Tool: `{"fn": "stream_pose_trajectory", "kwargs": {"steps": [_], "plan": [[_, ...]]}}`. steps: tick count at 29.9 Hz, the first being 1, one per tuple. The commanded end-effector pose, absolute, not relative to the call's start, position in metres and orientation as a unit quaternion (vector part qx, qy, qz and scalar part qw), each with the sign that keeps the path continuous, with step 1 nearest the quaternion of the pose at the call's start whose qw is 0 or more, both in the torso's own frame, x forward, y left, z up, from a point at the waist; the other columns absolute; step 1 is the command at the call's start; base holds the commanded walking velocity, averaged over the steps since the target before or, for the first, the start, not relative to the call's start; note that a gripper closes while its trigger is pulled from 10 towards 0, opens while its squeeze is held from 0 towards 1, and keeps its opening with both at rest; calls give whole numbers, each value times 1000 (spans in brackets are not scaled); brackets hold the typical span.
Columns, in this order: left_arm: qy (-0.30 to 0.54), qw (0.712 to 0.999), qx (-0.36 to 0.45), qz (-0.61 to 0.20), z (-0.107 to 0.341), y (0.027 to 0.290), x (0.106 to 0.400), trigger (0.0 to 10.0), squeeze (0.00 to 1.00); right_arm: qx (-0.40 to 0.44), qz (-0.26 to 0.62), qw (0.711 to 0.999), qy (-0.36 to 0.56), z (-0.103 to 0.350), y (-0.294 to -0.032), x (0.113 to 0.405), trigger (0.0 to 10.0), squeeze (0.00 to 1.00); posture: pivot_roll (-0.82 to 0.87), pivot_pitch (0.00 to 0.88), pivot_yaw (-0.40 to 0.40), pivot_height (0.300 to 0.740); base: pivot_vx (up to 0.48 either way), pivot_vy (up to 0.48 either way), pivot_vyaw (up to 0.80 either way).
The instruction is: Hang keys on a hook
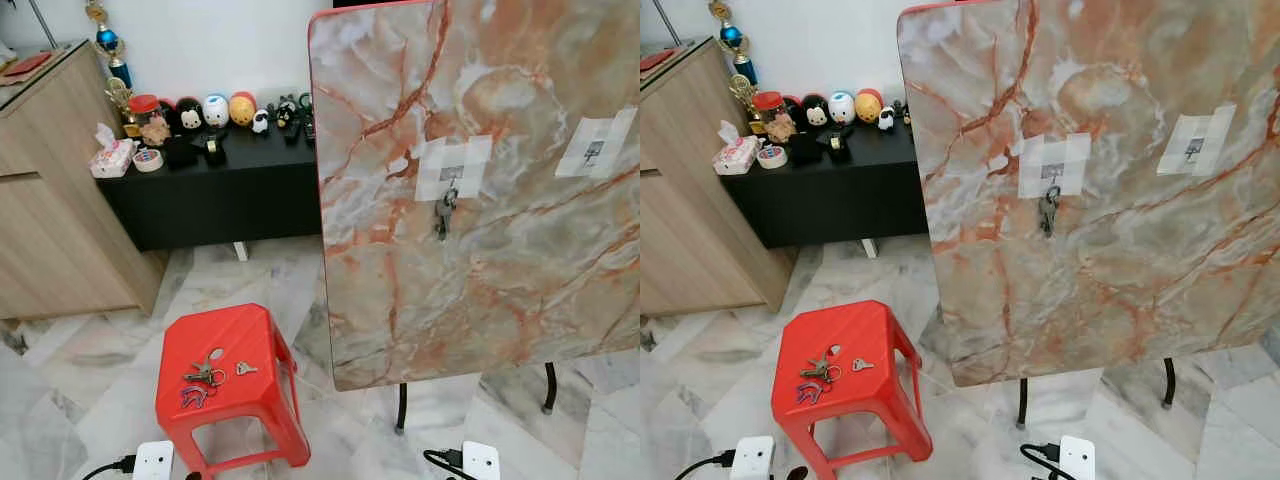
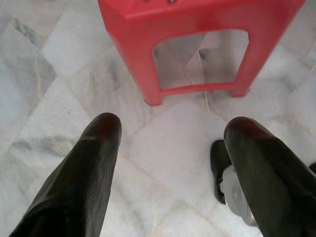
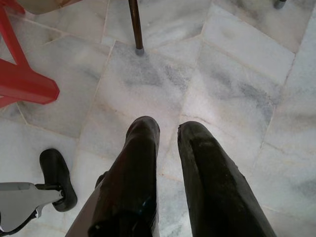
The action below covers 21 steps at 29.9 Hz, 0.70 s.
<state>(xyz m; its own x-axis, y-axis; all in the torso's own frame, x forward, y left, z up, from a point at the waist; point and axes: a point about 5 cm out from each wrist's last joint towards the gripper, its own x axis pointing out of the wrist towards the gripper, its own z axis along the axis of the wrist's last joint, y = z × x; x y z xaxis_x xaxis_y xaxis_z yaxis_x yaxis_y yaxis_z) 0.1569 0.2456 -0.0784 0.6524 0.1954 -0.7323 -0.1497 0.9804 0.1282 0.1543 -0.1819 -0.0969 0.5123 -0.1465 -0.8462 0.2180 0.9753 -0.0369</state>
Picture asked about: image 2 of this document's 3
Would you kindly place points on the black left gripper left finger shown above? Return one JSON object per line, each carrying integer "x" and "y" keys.
{"x": 74, "y": 187}

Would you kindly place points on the red plastic stool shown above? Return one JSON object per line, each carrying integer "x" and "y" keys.
{"x": 138, "y": 29}

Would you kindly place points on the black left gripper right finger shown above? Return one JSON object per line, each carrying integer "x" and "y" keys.
{"x": 271, "y": 187}

